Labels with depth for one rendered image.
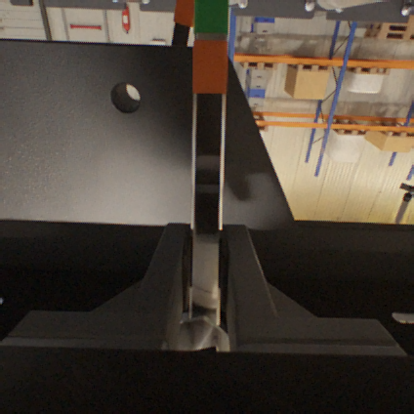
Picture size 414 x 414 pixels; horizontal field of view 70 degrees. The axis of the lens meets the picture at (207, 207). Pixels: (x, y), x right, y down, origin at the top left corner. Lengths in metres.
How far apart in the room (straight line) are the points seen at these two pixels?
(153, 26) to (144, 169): 9.14
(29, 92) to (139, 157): 0.07
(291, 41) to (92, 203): 9.29
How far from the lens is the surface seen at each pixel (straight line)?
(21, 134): 0.21
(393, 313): 0.28
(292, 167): 10.37
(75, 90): 0.19
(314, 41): 9.61
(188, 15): 0.22
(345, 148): 9.02
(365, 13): 1.20
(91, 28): 9.68
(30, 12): 10.28
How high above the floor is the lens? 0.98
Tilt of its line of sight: 31 degrees up
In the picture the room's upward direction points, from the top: 177 degrees counter-clockwise
